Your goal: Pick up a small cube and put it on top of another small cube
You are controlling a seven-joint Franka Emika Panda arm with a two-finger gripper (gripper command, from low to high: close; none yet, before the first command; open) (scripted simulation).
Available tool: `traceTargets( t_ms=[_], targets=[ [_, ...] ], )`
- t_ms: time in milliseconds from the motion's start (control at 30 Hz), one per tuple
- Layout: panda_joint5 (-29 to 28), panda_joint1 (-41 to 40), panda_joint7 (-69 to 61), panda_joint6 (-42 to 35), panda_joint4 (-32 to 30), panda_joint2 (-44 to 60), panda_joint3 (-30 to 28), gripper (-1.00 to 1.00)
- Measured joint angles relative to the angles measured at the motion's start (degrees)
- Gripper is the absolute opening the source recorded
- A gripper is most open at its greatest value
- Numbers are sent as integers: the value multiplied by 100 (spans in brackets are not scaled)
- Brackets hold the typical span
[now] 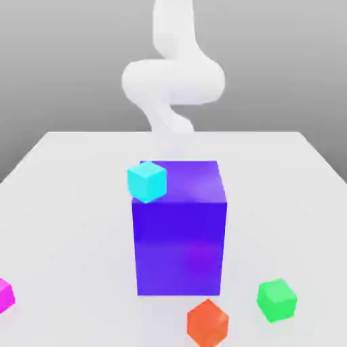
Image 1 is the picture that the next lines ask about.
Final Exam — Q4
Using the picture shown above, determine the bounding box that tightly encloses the small cyan cube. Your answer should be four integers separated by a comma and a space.
126, 161, 168, 204

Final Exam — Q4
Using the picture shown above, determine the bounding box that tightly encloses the small orange cube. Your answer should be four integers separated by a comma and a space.
186, 298, 230, 347

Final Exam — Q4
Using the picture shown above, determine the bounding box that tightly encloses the small green cube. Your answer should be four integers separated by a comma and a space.
256, 278, 298, 324

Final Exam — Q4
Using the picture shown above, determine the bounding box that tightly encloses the small magenta cube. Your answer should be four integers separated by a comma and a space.
0, 278, 16, 314

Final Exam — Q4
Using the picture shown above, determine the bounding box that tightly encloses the large purple box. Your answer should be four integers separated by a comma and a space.
131, 160, 228, 297

